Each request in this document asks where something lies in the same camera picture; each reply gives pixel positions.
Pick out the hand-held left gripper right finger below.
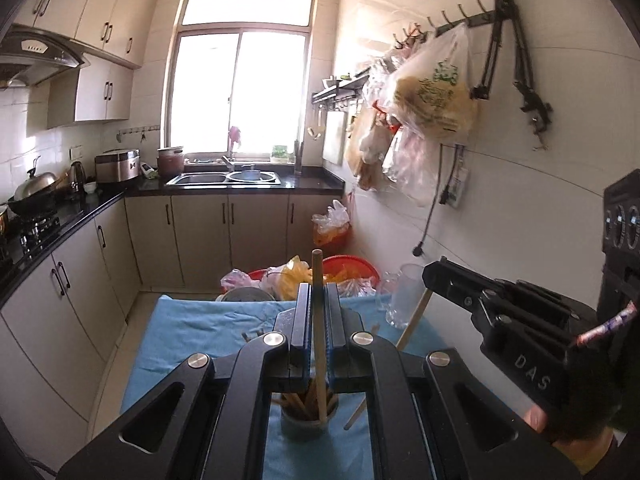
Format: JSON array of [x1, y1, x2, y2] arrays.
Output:
[[325, 283, 583, 480]]

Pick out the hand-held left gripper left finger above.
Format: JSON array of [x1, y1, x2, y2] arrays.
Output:
[[55, 283, 314, 480]]

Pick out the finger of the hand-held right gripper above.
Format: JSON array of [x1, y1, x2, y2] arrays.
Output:
[[421, 257, 507, 314]]

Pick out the wooden chopstick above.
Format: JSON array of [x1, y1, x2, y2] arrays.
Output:
[[272, 393, 301, 419], [312, 248, 329, 427], [292, 390, 315, 422], [343, 287, 435, 432]]

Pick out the dark grey cup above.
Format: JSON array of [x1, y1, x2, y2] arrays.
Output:
[[278, 392, 341, 442]]

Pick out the person's right hand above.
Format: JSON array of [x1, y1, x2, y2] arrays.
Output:
[[530, 402, 617, 462]]

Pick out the clear glass pitcher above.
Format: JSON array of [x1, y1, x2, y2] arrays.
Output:
[[375, 263, 429, 330]]

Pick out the yellow plastic bag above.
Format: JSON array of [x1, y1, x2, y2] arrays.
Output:
[[272, 255, 327, 302]]

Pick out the red plastic basin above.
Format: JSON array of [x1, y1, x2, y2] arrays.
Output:
[[247, 254, 384, 297]]

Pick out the grey metal basin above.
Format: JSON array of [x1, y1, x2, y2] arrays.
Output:
[[215, 287, 264, 304]]

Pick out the pink striped fabric strip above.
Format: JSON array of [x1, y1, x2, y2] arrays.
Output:
[[575, 301, 640, 347]]

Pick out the pink plastic bag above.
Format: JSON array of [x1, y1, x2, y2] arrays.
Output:
[[220, 268, 254, 295]]

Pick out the blue tablecloth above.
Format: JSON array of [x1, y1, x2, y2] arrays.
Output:
[[120, 294, 451, 480]]

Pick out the white plastic bag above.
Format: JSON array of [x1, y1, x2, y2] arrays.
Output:
[[311, 199, 351, 228]]

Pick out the cream base cabinets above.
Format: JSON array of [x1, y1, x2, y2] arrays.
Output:
[[0, 192, 352, 480]]

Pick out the hanging pink plastic bags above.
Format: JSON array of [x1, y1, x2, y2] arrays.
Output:
[[344, 35, 442, 207]]

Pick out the steel pan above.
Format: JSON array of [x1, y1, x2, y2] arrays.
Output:
[[227, 164, 271, 184]]

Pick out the white cutting board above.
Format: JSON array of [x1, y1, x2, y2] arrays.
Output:
[[322, 109, 349, 167]]

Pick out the steel sink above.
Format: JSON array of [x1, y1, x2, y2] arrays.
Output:
[[164, 169, 282, 189]]

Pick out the clear bag of flatbreads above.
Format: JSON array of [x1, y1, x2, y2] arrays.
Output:
[[384, 24, 479, 144]]

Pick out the brown clay pot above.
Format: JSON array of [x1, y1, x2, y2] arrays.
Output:
[[156, 145, 186, 180]]

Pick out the black kitchen countertop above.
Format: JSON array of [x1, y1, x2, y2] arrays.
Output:
[[0, 172, 347, 306]]

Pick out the silver rice cooker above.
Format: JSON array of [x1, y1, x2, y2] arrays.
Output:
[[94, 148, 141, 185]]

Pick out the kitchen window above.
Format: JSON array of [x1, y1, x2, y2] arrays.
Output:
[[160, 0, 319, 159]]

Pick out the steel kettle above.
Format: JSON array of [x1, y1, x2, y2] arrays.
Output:
[[67, 159, 86, 194]]

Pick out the gas stove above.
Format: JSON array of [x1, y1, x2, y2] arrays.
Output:
[[0, 212, 64, 282]]

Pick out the black wok with lid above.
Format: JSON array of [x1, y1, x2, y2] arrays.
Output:
[[7, 156, 62, 217]]

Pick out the steel range hood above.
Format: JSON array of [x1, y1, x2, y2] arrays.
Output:
[[0, 27, 92, 92]]

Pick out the black cable with plug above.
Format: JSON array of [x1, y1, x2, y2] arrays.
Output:
[[412, 144, 467, 259]]

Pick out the white wall power adapter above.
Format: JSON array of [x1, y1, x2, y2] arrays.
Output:
[[447, 167, 469, 209]]

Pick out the black wall shelf rack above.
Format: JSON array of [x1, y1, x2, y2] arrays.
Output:
[[311, 67, 374, 112]]

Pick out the wall hook rail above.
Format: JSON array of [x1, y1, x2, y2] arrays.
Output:
[[392, 0, 502, 49]]

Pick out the small wall hook strip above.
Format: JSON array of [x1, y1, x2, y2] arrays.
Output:
[[117, 127, 161, 144]]

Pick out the thin black cable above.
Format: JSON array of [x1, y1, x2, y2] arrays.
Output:
[[27, 457, 58, 478]]

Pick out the small cream wall cabinet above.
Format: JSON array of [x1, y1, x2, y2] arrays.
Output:
[[47, 62, 135, 129]]

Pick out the cream upper wall cabinets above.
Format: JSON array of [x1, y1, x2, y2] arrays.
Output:
[[14, 0, 162, 69]]

